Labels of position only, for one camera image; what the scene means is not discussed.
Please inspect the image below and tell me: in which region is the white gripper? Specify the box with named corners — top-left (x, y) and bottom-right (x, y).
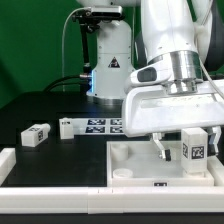
top-left (122, 81), bottom-right (224, 161)

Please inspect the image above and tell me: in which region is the white square tabletop part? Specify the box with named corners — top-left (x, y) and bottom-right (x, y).
top-left (107, 141), bottom-right (224, 187)

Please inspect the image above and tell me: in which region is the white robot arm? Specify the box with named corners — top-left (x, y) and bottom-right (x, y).
top-left (87, 0), bottom-right (224, 139)

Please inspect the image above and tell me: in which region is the white U-shaped fence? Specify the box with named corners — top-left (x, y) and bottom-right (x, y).
top-left (0, 148), bottom-right (224, 214)

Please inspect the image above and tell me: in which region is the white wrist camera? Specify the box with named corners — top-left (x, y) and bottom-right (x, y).
top-left (124, 61), bottom-right (172, 93)

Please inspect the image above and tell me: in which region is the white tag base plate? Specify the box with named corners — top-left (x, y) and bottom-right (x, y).
top-left (73, 118), bottom-right (123, 135)

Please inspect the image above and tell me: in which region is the black cable bundle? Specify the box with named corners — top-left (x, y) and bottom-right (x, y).
top-left (43, 74), bottom-right (93, 93)

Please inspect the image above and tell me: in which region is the black camera on stand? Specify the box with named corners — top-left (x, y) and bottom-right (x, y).
top-left (72, 5), bottom-right (124, 74)

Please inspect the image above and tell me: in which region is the white camera cable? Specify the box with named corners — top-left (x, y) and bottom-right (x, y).
top-left (61, 7), bottom-right (91, 93)

